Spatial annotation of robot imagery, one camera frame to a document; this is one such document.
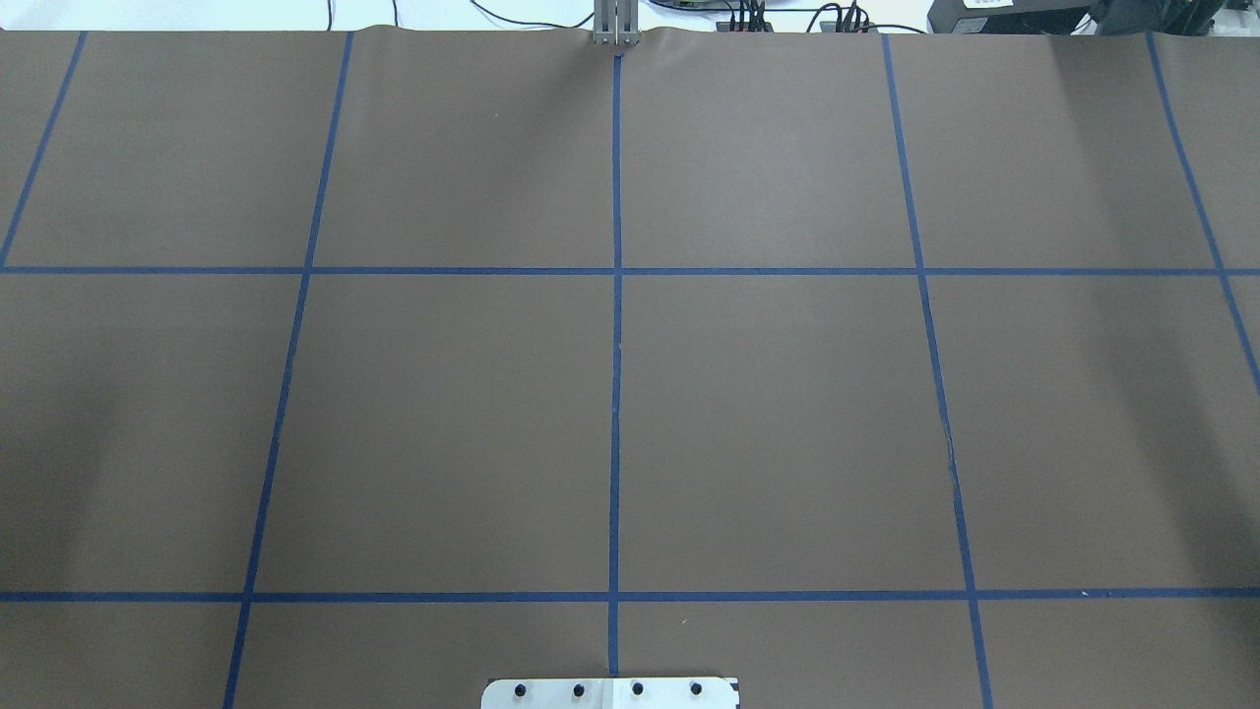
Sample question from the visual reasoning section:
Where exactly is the aluminium frame post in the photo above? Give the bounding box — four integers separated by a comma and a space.
591, 0, 643, 47

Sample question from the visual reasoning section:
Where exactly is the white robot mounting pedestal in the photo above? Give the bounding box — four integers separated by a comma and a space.
480, 678, 741, 708

